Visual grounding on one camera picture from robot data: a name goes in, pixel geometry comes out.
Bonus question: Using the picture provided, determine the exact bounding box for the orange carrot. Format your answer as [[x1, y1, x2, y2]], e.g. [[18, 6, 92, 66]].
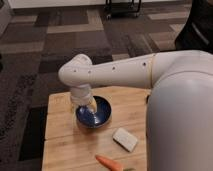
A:
[[95, 155, 132, 171]]

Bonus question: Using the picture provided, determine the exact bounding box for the dark blue bowl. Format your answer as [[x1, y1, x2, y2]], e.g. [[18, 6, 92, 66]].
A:
[[76, 96, 112, 128]]

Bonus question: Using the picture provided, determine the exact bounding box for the translucent yellowish gripper finger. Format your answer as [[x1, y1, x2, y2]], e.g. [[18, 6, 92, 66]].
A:
[[71, 104, 78, 129], [88, 99, 97, 112]]

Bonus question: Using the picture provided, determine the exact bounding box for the black office chair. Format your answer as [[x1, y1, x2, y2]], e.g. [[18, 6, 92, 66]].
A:
[[175, 0, 213, 54]]

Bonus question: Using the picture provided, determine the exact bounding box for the white sponge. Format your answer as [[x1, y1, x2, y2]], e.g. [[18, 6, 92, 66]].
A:
[[113, 128, 138, 152]]

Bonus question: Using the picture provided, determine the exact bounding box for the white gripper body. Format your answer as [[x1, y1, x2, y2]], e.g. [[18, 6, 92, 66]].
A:
[[70, 84, 93, 106]]

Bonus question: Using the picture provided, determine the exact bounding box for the black wheeled cart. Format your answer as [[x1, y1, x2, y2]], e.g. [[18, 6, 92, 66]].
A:
[[104, 0, 142, 19]]

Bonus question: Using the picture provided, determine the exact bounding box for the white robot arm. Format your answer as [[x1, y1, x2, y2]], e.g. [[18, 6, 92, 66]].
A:
[[58, 50, 213, 171]]

